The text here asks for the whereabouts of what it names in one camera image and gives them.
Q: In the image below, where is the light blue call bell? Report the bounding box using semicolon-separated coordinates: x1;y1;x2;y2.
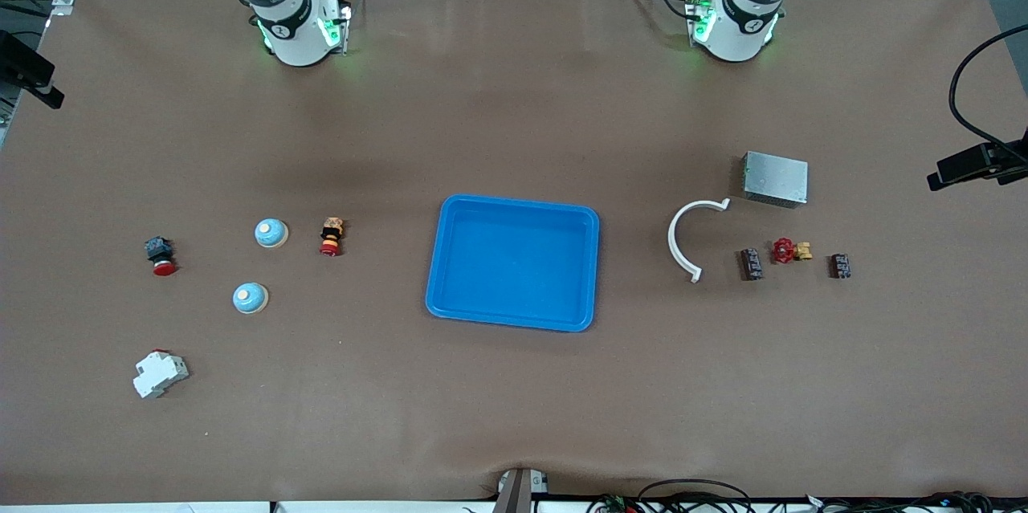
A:
232;282;269;316
255;218;289;250

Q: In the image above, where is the grey metal box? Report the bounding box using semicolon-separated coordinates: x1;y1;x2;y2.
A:
743;150;810;210

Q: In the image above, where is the red handwheel brass valve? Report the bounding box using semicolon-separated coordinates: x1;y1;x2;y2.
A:
771;238;814;266

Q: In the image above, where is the red mushroom button black body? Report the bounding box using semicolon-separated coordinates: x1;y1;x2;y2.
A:
145;236;178;277

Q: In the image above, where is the white curved plastic arc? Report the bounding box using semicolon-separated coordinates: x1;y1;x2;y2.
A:
667;198;732;284

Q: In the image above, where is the white circuit breaker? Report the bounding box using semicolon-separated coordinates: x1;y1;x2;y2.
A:
133;349;190;400

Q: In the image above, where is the blue plastic tray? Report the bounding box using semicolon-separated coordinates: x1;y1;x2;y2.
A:
425;193;602;333

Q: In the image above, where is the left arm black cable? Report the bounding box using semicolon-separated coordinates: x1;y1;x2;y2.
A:
948;23;1028;151

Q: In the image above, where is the tangled cable bundle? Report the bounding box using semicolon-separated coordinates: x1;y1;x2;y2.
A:
586;491;1028;513

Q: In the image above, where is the red button switch orange body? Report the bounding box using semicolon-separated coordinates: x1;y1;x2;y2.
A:
319;217;346;258

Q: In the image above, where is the looped black cable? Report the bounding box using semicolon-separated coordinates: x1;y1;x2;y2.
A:
637;478;753;513

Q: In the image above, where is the dark mount post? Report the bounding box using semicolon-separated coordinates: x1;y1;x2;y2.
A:
492;467;532;513

